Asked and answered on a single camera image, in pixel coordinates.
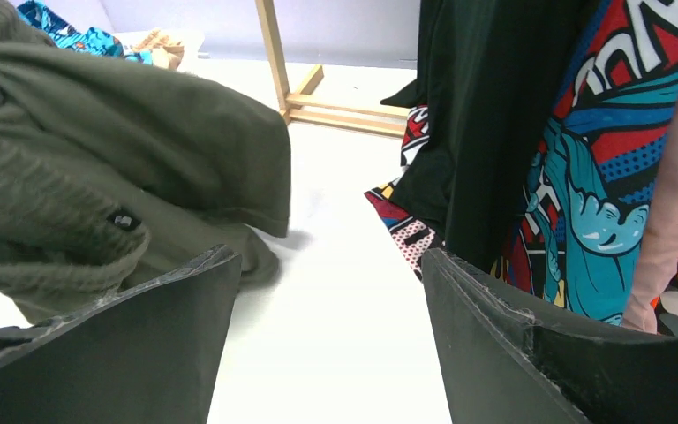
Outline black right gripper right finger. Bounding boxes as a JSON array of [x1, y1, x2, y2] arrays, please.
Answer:
[[422, 249, 678, 423]]

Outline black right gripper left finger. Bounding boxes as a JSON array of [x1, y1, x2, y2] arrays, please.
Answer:
[[0, 246, 242, 424]]

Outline olive green shorts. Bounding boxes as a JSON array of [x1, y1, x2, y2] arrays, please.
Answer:
[[0, 1, 291, 323]]

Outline turquoise shark print shorts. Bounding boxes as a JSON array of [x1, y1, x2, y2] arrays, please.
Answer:
[[16, 1, 153, 64]]

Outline beige shorts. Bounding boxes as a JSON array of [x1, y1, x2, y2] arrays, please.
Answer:
[[132, 29, 185, 70]]

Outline comic print shorts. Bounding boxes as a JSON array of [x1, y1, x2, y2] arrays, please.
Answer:
[[365, 1, 678, 325]]

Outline white perforated plastic basket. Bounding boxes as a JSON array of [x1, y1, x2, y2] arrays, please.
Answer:
[[114, 29, 204, 73]]

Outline wooden clothes rack frame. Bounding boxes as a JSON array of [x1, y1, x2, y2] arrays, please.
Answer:
[[254, 0, 411, 140]]

